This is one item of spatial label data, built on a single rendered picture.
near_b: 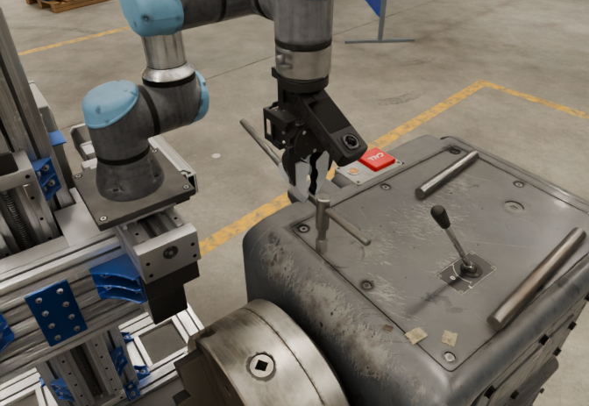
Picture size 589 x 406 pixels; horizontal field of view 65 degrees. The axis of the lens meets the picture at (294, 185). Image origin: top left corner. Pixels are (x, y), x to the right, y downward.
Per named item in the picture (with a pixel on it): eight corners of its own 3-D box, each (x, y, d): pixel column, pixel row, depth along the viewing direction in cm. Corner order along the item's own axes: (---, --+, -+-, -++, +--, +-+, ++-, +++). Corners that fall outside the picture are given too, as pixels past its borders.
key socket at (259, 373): (244, 382, 63) (244, 373, 61) (254, 360, 65) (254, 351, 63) (267, 390, 62) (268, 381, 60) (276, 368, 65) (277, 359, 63)
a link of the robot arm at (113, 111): (85, 143, 103) (67, 88, 95) (142, 124, 110) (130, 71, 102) (105, 167, 95) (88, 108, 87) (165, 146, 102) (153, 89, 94)
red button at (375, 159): (374, 153, 102) (376, 146, 101) (394, 166, 98) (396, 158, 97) (355, 162, 99) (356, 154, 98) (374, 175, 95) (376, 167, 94)
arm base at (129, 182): (88, 177, 110) (77, 141, 104) (150, 157, 117) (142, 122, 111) (109, 210, 100) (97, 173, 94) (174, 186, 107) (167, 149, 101)
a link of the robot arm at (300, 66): (344, 43, 59) (294, 57, 56) (342, 76, 62) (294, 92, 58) (308, 29, 64) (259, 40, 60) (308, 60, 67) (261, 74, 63)
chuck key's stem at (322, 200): (330, 252, 76) (334, 197, 70) (320, 257, 75) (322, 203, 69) (322, 244, 78) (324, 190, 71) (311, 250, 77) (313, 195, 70)
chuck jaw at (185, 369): (237, 396, 74) (209, 329, 73) (250, 405, 69) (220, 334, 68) (173, 439, 68) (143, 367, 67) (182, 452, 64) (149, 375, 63)
